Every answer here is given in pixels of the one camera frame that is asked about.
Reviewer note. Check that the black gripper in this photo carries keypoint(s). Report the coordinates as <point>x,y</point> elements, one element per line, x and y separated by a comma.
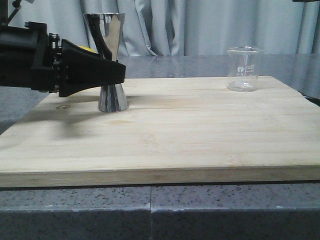
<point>27,61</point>

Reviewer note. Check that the silver steel jigger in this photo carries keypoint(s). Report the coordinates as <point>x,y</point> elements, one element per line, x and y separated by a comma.
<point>106,29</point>

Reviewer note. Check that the clear glass beaker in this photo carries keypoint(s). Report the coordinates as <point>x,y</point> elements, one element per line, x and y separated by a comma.
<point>244,65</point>

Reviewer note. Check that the yellow lemon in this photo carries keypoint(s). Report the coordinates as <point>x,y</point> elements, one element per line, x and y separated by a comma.
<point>87,49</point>

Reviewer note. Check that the grey curtain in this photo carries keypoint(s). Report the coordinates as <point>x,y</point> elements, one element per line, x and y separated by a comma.
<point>187,27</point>

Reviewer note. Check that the light wooden cutting board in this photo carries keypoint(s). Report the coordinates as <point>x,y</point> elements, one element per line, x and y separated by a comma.
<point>175,130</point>

